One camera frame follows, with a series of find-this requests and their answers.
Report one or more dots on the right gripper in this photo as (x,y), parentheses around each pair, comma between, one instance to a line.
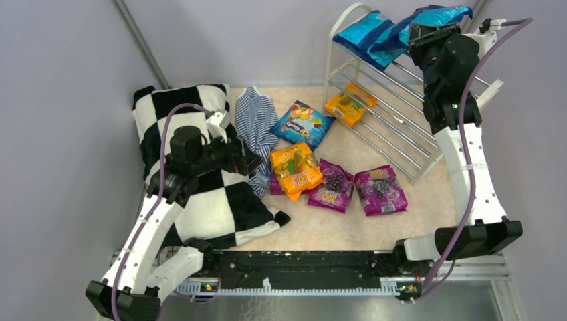
(422,37)

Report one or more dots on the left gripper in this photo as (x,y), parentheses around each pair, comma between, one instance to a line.
(241,156)

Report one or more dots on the blue Slendy candy bag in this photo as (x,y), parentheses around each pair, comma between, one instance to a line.
(301,123)

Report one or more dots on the blue candy bag front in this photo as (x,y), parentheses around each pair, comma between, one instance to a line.
(359,37)

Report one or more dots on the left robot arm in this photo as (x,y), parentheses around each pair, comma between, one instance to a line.
(133,289)

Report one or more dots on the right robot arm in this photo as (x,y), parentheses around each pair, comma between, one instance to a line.
(450,61)

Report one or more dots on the purple candy bag under orange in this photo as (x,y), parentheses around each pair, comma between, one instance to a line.
(274,186)

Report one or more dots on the orange 100 candy bag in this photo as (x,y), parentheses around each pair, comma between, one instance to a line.
(296,169)

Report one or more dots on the purple grape candy bag left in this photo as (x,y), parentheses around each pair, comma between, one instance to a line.
(335,191)

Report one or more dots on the purple grape candy bag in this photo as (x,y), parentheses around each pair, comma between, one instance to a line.
(335,191)
(379,191)

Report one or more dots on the orange candy bag under rack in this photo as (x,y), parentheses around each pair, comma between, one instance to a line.
(350,107)

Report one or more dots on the purple grape candy bag right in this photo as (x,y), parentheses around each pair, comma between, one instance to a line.
(379,191)

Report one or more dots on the blue white striped cloth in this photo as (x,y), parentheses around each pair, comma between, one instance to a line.
(255,116)

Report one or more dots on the black white checkered pillow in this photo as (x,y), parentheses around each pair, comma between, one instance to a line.
(204,179)

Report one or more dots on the white metal shoe rack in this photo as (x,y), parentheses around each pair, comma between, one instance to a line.
(396,127)

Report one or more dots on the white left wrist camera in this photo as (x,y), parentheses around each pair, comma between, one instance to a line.
(217,124)

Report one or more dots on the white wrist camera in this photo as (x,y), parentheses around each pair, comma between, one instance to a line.
(217,124)
(486,35)

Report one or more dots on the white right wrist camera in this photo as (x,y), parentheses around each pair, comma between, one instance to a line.
(486,35)

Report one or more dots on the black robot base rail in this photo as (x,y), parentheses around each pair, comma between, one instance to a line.
(308,270)

